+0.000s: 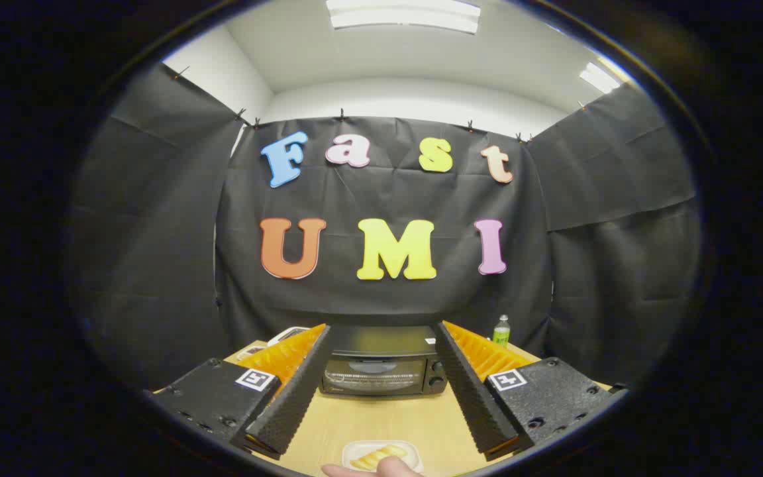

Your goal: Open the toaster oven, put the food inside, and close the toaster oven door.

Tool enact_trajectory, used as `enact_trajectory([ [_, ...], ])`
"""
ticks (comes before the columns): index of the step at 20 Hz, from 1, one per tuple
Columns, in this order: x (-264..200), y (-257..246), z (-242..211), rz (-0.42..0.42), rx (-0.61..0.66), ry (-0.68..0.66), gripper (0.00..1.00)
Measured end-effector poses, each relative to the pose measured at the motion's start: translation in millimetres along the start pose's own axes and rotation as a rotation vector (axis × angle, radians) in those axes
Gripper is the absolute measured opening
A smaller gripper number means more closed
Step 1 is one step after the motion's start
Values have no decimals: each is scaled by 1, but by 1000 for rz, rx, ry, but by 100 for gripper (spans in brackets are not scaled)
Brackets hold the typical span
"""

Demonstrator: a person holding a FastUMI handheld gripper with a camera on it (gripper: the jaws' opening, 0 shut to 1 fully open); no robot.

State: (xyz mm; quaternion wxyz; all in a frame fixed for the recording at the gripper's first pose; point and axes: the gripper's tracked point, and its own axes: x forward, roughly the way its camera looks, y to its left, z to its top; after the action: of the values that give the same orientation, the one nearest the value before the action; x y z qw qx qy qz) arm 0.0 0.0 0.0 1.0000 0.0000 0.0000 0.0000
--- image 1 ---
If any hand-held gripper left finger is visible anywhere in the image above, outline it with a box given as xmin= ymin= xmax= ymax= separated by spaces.
xmin=154 ymin=323 xmax=332 ymax=461

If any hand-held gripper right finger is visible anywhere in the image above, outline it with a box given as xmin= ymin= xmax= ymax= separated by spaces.
xmin=433 ymin=321 xmax=627 ymax=462

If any white plastic plate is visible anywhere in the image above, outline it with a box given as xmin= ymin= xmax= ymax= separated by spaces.
xmin=342 ymin=440 xmax=424 ymax=474

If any yellow ridged pastry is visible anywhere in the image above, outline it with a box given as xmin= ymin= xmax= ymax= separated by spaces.
xmin=350 ymin=445 xmax=409 ymax=471

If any black toaster oven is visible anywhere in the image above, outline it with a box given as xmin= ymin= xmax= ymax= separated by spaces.
xmin=319 ymin=325 xmax=448 ymax=398

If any white pop-up toaster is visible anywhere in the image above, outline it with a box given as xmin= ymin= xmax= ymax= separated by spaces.
xmin=266 ymin=327 xmax=310 ymax=346

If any small ceiling light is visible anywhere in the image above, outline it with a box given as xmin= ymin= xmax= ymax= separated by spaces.
xmin=579 ymin=62 xmax=623 ymax=95

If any long ceiling light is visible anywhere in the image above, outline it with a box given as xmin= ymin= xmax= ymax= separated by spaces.
xmin=326 ymin=0 xmax=482 ymax=35

